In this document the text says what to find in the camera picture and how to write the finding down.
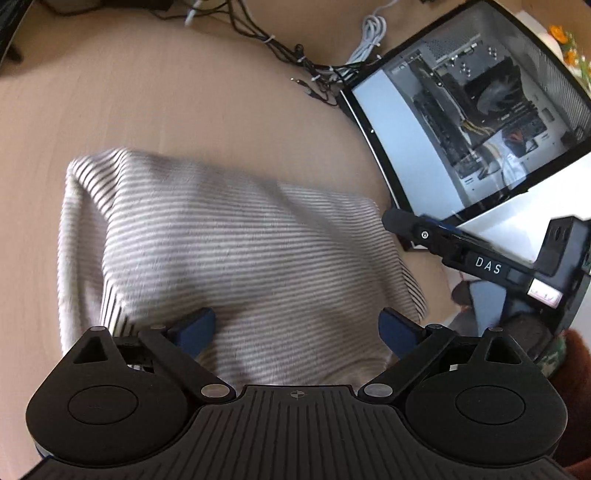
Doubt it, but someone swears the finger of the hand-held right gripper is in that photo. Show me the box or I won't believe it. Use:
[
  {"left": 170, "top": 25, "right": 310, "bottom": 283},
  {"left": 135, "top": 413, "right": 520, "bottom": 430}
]
[{"left": 382, "top": 209, "right": 490, "bottom": 264}]

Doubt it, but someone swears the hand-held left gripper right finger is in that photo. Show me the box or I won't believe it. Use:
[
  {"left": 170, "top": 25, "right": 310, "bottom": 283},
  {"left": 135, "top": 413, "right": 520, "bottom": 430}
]
[{"left": 358, "top": 308, "right": 539, "bottom": 404}]

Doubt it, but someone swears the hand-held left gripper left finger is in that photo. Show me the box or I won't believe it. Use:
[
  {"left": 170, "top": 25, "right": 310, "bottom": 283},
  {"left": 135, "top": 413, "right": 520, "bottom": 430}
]
[{"left": 62, "top": 308, "right": 234, "bottom": 401}]

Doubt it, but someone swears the striped beige cloth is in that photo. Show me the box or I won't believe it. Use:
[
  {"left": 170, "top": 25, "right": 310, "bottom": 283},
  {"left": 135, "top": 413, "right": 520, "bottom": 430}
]
[{"left": 56, "top": 147, "right": 428, "bottom": 386}]

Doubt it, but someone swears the glass-sided computer case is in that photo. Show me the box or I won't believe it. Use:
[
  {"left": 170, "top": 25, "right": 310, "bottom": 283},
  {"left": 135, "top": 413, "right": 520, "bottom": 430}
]
[{"left": 337, "top": 0, "right": 591, "bottom": 252}]

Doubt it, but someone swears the brown plush toy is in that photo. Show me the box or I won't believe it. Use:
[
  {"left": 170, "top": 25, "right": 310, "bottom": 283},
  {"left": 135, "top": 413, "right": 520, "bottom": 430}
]
[{"left": 551, "top": 330, "right": 591, "bottom": 464}]

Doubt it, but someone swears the orange flower plant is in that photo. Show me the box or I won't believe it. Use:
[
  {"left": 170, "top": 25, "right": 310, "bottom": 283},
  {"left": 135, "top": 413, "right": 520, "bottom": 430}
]
[{"left": 547, "top": 23, "right": 591, "bottom": 81}]

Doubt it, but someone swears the black flat plug cable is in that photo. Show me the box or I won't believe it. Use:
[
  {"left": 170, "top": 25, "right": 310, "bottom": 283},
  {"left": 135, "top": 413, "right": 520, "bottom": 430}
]
[{"left": 305, "top": 89, "right": 340, "bottom": 108}]

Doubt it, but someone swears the white cable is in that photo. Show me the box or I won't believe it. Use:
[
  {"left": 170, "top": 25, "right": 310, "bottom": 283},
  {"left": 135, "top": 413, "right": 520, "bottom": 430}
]
[{"left": 345, "top": 14, "right": 389, "bottom": 65}]

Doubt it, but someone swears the black cable bundle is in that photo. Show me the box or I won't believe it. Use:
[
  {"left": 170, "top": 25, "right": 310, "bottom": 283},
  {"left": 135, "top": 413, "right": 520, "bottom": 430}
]
[{"left": 148, "top": 0, "right": 384, "bottom": 88}]

